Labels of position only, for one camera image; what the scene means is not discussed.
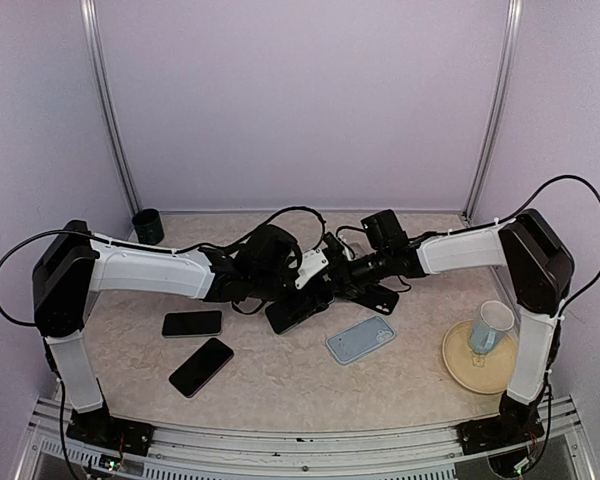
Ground light blue phone case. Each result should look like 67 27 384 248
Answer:
326 316 396 365

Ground black phone purple edge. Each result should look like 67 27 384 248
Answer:
169 338 234 398

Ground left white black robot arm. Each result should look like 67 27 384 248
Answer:
32 220 329 445

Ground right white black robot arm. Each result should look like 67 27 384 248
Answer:
324 209 575 444

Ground black phone silver edge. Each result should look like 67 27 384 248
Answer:
162 310 223 338

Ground light blue mug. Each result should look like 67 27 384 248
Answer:
469 300 515 355

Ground dark green cup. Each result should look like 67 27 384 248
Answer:
132 208 165 246

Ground beige round plate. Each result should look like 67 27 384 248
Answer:
441 321 518 395

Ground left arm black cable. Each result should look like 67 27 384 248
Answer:
0 229 111 329

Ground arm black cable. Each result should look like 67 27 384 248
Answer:
489 173 600 321
0 229 111 329

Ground right aluminium frame post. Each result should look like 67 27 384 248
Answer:
463 0 524 223

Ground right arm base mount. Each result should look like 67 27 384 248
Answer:
456 403 545 455

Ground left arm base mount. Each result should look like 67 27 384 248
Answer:
66 408 154 457

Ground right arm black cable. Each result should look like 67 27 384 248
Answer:
489 173 600 321

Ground front aluminium rail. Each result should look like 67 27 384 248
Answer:
9 397 598 479

